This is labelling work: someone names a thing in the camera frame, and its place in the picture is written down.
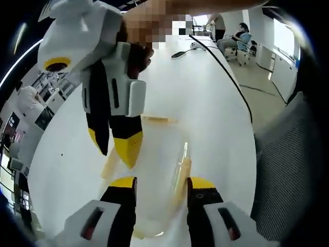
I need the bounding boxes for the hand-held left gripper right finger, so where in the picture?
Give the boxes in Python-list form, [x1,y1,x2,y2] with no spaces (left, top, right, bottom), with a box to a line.
[187,177,259,247]

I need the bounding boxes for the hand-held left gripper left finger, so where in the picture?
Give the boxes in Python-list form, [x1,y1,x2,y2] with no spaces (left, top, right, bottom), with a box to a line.
[63,176,137,247]

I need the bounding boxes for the person's right hand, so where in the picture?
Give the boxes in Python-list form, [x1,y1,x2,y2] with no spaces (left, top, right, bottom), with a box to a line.
[127,43,155,80]

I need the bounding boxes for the white storage shelf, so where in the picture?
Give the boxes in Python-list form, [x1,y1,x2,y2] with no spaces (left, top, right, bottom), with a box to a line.
[35,72,78,103]

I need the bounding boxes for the grey mesh office chair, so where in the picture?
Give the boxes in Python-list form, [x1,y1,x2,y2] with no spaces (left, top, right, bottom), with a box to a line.
[250,91,321,244]

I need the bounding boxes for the white office chair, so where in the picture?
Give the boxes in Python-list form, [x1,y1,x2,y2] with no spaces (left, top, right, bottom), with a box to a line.
[225,41,258,67]

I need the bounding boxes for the white cabinet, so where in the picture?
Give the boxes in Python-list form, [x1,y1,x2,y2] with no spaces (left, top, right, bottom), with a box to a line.
[257,43,300,91]

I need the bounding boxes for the black cable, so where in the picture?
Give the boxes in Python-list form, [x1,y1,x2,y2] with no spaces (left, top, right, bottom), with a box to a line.
[240,84,288,103]
[189,34,254,126]

